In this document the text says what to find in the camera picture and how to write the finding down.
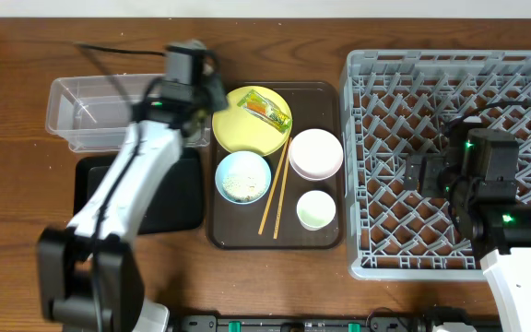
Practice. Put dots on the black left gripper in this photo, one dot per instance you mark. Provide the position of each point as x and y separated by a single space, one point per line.
213 79

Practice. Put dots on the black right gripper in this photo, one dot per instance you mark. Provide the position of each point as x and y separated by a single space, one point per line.
432 165

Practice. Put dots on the green orange snack wrapper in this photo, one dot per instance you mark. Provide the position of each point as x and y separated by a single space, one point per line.
263 108

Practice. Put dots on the light blue bowl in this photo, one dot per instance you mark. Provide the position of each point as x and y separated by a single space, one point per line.
242 162

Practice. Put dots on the pink white bowl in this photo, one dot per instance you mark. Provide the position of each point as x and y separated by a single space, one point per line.
315 154

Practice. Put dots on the pile of rice scraps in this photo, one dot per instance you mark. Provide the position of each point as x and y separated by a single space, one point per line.
244 187

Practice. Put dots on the small pale green cup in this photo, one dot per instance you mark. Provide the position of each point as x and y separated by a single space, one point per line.
315 210

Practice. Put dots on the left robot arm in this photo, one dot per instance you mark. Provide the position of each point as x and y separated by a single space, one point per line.
88 276

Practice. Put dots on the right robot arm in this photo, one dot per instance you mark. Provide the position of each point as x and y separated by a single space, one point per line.
500 238

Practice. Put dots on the grey dishwasher rack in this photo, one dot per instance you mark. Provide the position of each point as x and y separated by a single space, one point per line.
393 103

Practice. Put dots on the clear plastic waste bin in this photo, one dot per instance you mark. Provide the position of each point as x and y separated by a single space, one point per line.
87 112

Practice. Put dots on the black waste tray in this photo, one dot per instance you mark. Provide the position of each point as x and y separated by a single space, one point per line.
178 204

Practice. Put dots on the yellow plate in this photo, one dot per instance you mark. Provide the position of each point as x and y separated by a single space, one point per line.
235 129

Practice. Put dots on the dark brown serving tray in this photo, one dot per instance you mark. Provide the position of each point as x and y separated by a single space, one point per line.
229 226

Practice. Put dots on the left wooden chopstick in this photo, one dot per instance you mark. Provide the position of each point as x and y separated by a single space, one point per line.
273 187

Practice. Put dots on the wooden chopstick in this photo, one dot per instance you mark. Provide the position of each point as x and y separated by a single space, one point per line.
282 191
273 187

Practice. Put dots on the right wooden chopstick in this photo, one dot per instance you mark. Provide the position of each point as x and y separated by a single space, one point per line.
282 191

